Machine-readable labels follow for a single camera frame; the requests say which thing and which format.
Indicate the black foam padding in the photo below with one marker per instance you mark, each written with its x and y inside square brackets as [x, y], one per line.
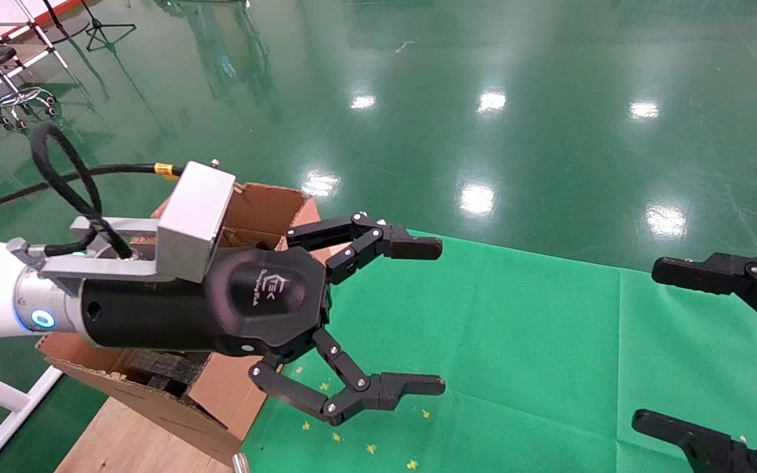
[168, 368]

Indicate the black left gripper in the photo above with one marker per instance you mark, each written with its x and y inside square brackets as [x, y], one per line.
[267, 295]

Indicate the black tripod stand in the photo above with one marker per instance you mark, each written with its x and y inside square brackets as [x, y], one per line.
[96, 25]

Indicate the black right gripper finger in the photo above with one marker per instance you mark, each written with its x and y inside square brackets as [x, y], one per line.
[713, 450]
[746, 276]

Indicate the green table cloth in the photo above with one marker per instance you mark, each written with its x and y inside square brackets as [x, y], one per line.
[549, 341]

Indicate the black round-base stand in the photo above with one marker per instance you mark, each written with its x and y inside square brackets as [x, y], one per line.
[66, 31]

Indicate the large open cardboard carton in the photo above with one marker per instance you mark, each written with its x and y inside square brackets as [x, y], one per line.
[221, 394]

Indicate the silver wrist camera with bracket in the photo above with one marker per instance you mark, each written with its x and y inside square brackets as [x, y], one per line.
[194, 210]

